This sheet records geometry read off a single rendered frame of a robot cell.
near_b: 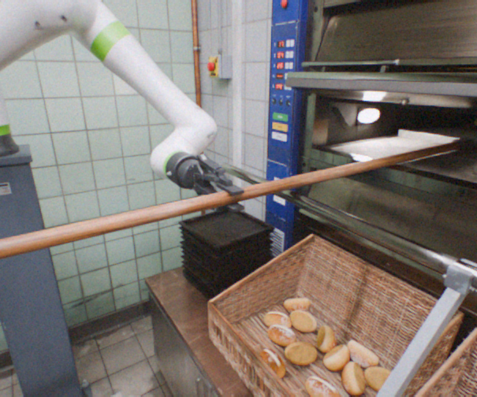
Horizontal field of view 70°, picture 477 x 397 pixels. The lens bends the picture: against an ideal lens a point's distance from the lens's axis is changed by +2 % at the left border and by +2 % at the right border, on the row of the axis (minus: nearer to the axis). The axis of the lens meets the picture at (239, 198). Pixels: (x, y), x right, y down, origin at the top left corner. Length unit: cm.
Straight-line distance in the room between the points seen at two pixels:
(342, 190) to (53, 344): 121
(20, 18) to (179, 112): 40
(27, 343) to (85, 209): 70
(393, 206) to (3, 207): 120
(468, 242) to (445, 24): 53
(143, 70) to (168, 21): 94
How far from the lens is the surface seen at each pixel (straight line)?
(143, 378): 199
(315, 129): 128
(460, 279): 61
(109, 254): 205
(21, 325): 149
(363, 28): 116
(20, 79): 179
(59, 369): 165
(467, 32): 99
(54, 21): 94
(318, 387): 108
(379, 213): 115
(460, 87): 83
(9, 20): 97
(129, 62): 103
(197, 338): 128
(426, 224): 108
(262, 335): 127
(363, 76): 95
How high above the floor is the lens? 145
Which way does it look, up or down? 21 degrees down
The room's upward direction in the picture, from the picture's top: straight up
